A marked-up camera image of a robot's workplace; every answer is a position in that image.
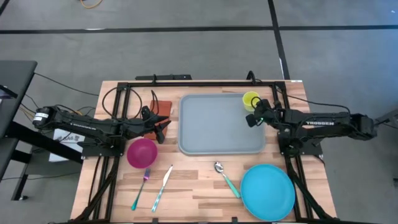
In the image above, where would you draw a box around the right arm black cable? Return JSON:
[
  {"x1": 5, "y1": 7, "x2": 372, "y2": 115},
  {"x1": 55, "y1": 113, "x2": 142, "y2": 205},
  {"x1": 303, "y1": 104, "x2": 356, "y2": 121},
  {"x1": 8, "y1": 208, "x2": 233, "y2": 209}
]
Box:
[{"x1": 275, "y1": 88, "x2": 353, "y2": 116}]

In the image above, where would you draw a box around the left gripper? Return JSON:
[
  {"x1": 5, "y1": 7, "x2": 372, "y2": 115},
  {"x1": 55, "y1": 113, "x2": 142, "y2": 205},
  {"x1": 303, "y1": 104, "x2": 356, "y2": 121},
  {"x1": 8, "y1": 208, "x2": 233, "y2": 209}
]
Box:
[{"x1": 123, "y1": 114, "x2": 172, "y2": 145}]

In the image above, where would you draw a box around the white labelled box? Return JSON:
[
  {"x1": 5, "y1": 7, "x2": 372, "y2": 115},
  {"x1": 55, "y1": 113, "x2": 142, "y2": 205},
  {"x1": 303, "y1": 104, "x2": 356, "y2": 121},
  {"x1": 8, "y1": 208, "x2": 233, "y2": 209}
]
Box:
[{"x1": 49, "y1": 128, "x2": 86, "y2": 163}]

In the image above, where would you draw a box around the black floor cable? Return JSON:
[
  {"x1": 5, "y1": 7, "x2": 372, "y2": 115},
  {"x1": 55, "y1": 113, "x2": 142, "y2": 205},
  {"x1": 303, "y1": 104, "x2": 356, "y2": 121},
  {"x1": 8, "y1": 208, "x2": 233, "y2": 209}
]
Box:
[{"x1": 33, "y1": 72, "x2": 100, "y2": 96}]

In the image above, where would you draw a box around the yellow mug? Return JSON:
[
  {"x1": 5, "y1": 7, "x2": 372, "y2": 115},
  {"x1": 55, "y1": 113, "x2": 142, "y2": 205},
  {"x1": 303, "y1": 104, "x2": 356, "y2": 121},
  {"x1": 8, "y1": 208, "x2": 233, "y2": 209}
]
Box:
[{"x1": 242, "y1": 90, "x2": 261, "y2": 113}]

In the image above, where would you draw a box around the knife with pale blue handle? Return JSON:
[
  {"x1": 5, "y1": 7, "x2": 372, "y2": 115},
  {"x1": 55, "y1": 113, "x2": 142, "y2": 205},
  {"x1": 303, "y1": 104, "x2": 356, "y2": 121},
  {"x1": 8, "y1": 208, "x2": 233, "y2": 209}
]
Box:
[{"x1": 151, "y1": 164, "x2": 174, "y2": 213}]

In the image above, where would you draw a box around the blue plate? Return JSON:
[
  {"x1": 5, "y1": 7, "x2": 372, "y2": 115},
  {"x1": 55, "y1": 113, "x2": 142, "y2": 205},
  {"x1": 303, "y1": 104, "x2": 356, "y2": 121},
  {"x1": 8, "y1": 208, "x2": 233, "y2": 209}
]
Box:
[{"x1": 239, "y1": 164, "x2": 297, "y2": 222}]

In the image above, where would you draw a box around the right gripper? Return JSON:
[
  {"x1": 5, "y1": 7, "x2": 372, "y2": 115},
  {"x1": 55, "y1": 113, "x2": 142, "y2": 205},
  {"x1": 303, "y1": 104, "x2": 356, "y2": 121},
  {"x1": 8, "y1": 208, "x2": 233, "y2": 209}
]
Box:
[{"x1": 245, "y1": 107, "x2": 284, "y2": 128}]

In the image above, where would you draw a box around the pink bowl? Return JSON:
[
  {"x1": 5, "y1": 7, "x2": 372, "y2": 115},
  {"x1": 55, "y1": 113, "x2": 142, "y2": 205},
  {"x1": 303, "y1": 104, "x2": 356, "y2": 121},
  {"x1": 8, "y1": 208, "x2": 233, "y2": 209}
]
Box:
[{"x1": 126, "y1": 138, "x2": 159, "y2": 170}]

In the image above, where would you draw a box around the grey plastic tray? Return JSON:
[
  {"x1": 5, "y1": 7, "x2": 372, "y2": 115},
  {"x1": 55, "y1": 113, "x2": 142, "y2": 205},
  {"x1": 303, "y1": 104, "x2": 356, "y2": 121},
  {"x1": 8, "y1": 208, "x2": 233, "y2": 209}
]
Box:
[{"x1": 177, "y1": 92, "x2": 267, "y2": 156}]

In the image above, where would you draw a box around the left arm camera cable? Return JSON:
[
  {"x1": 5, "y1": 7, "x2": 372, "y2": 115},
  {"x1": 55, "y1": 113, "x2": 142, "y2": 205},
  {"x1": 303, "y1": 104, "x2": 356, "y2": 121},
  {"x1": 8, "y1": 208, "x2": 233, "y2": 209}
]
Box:
[{"x1": 101, "y1": 86, "x2": 143, "y2": 121}]

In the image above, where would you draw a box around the black aluminium table frame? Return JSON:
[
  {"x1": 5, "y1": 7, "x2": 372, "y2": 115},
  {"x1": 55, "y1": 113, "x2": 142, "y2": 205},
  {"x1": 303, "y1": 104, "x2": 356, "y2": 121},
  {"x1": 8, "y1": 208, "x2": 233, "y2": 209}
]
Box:
[{"x1": 72, "y1": 80, "x2": 336, "y2": 224}]

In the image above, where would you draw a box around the orange cloth napkin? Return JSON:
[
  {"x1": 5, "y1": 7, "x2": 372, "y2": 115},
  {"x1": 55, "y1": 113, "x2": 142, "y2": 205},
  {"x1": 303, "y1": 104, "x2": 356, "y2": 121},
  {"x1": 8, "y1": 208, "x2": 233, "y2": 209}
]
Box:
[{"x1": 144, "y1": 99, "x2": 173, "y2": 141}]

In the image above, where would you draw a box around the black bar device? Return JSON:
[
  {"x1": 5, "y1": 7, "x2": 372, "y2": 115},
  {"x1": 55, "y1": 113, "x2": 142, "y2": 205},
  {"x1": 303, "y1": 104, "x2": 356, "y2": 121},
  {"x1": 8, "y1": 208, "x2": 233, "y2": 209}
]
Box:
[{"x1": 134, "y1": 73, "x2": 193, "y2": 82}]

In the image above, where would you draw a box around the silver spoon mint handle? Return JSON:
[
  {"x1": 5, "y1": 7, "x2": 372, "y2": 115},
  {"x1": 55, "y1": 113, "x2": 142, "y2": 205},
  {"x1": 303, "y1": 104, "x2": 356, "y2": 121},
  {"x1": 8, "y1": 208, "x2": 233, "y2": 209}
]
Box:
[{"x1": 213, "y1": 161, "x2": 243, "y2": 199}]

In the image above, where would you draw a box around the dark grey desk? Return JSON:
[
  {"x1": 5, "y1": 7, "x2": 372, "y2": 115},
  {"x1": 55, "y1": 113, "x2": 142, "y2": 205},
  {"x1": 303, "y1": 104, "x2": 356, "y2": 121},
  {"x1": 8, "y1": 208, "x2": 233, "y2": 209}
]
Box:
[{"x1": 0, "y1": 60, "x2": 85, "y2": 202}]

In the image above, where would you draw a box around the yellow floor cable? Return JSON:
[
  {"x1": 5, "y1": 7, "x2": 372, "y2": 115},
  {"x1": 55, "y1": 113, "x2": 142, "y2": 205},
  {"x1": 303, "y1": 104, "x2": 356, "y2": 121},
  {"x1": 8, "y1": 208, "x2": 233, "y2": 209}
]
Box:
[{"x1": 79, "y1": 0, "x2": 104, "y2": 9}]

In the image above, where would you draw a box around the thin yellow cable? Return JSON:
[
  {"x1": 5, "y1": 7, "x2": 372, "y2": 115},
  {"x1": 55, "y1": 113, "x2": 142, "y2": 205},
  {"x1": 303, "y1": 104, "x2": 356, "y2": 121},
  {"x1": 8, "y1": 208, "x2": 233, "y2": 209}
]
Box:
[{"x1": 18, "y1": 105, "x2": 35, "y2": 123}]

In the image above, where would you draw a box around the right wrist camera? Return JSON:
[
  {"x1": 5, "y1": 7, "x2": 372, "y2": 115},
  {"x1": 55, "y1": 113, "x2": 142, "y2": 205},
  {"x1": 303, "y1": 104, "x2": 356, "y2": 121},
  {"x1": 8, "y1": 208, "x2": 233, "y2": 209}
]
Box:
[{"x1": 254, "y1": 98, "x2": 272, "y2": 110}]

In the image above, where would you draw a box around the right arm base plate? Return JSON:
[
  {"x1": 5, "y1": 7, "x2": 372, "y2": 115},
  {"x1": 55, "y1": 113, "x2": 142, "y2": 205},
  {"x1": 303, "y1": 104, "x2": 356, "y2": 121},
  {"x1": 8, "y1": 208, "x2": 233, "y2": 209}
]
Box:
[{"x1": 277, "y1": 130, "x2": 324, "y2": 157}]

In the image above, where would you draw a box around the purple fork teal handle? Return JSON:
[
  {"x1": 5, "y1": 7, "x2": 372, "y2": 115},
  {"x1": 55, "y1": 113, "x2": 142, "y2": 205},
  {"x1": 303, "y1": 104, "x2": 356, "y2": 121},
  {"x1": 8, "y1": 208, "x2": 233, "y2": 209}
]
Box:
[{"x1": 131, "y1": 168, "x2": 152, "y2": 212}]

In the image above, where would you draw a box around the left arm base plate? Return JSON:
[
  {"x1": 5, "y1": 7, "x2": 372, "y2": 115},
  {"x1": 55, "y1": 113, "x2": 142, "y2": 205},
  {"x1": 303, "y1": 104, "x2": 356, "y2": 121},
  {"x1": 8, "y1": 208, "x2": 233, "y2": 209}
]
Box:
[{"x1": 81, "y1": 136, "x2": 126, "y2": 157}]

